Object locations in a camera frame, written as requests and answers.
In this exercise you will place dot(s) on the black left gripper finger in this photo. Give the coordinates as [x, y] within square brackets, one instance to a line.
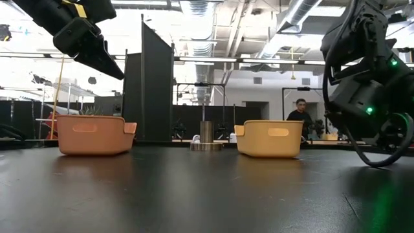
[103, 61]

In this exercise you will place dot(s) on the yellow plastic bin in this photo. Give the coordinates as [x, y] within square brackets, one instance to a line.
[268, 145]

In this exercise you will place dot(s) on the background black robot arm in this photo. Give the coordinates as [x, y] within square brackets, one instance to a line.
[222, 129]
[179, 129]

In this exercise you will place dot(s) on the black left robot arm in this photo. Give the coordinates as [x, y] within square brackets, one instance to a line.
[48, 13]

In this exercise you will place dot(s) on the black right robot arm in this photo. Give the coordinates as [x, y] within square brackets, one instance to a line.
[355, 32]

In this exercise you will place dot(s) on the metal shelf rack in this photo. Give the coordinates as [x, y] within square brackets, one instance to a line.
[69, 97]

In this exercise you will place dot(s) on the potted succulent plant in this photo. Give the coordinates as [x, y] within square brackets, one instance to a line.
[92, 111]

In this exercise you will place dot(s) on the black partition panel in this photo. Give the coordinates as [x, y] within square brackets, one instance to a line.
[152, 81]

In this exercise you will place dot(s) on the orange plastic bin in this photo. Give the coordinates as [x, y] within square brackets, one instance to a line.
[97, 139]

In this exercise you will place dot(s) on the small yellow box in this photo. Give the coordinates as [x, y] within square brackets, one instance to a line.
[330, 137]

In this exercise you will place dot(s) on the person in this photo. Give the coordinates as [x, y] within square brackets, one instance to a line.
[299, 118]

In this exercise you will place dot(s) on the fluorescent ceiling light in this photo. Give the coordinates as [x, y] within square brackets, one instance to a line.
[207, 59]
[271, 61]

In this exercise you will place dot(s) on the steel cylinder on brass base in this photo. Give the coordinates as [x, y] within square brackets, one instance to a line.
[206, 131]

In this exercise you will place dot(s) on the small white container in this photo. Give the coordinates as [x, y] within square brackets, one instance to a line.
[233, 138]

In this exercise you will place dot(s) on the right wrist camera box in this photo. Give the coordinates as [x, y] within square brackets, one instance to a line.
[355, 97]

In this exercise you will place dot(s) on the black background rig frame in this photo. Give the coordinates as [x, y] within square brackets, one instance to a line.
[304, 88]
[200, 84]

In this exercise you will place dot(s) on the silver ventilation duct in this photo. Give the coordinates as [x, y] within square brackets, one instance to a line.
[202, 48]
[300, 11]

